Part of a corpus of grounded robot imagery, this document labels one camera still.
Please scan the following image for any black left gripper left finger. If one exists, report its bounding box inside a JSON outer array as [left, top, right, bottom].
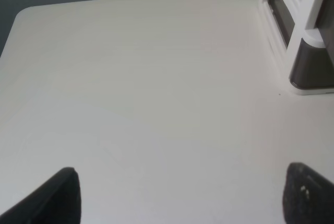
[[1, 167, 81, 223]]

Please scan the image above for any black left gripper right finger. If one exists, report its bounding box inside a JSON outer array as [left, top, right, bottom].
[[282, 162, 333, 223]]

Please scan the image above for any lower smoky transparent drawer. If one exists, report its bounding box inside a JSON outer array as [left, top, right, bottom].
[[268, 0, 334, 90]]

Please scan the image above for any white plastic drawer cabinet frame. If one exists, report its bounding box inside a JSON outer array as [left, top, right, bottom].
[[258, 0, 333, 95]]

